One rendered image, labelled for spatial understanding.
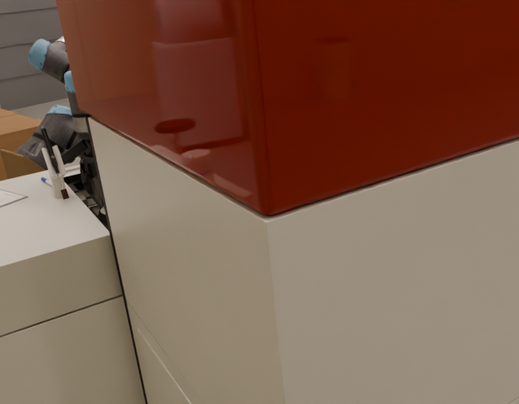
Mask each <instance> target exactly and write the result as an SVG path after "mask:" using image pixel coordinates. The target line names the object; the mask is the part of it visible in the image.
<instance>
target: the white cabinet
mask: <svg viewBox="0 0 519 404"><path fill-rule="evenodd" d="M0 404H146V403H145V398H144V395H143V388H142V383H141V380H140V376H139V368H138V365H137V361H136V356H135V350H134V346H133V341H132V338H131V331H130V326H129V323H128V319H127V312H126V308H125V304H124V300H123V295H119V296H117V297H112V298H110V299H107V300H105V301H100V302H98V303H95V304H93V305H88V306H87V307H84V308H81V309H77V310H75V311H72V312H69V313H65V314H63V315H60V316H57V317H53V318H51V319H48V320H45V321H42V322H39V323H37V324H34V325H30V326H27V327H25V328H22V329H18V330H15V331H13V332H10V333H6V334H3V335H1V336H0Z"/></svg>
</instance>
